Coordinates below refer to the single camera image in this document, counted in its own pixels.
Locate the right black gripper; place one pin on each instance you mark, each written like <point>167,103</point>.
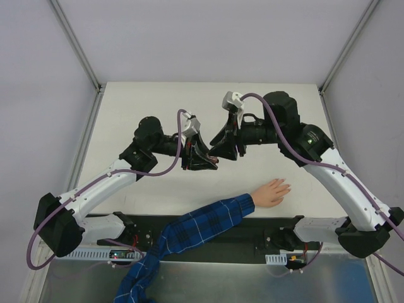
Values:
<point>237,136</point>

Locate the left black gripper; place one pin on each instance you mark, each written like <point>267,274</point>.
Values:
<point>186,153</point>

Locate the pink nail polish bottle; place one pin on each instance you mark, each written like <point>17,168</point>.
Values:
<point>212,159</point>

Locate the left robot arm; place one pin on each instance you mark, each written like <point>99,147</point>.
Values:
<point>62,222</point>

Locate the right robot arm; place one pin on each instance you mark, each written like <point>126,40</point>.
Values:
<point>274,119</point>

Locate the blue plaid sleeve forearm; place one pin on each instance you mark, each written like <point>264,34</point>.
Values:
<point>189,231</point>

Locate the mannequin hand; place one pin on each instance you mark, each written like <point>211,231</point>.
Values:
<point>270,194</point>

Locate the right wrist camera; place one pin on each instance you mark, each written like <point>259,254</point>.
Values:
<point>232,103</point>

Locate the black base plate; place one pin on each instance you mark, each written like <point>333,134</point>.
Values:
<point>246,243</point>

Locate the left aluminium frame post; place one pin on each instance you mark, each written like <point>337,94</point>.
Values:
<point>74,43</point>

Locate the aluminium frame post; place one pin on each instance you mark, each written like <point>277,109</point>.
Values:
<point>349,45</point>
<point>74,43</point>

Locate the right white cable duct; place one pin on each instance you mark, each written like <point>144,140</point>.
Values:
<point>276,259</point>

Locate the white cable duct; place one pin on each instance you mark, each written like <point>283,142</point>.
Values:
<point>103,254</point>
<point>276,259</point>

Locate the left white cable duct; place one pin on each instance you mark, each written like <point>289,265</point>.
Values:
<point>103,254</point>

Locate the right aluminium frame post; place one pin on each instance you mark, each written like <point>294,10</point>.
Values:
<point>349,45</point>

